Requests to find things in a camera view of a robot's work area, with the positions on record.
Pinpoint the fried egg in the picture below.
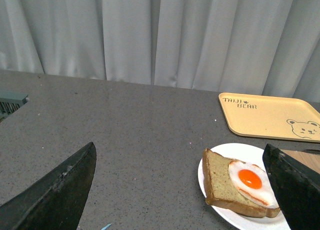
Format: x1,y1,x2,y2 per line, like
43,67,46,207
228,159,279,209

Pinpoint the white round plate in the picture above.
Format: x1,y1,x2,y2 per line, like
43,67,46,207
198,143,290,230

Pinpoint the grey plastic crate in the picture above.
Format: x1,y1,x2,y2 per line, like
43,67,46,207
0,90,28,121

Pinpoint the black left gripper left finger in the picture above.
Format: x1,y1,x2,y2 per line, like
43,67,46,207
0,142,97,230

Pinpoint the grey curtain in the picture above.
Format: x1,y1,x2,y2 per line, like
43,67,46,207
0,0,320,102

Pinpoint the bamboo cutting board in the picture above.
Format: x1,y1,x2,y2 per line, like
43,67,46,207
282,149,320,168

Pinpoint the yellow bear tray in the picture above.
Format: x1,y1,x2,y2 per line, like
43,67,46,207
218,92,320,143

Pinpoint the light blue scrap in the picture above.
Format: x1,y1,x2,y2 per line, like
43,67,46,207
101,223,113,230

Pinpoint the bottom bread slice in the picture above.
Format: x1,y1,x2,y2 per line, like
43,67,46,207
203,152,280,218

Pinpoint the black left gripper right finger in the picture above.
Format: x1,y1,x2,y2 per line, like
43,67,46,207
262,144,320,230

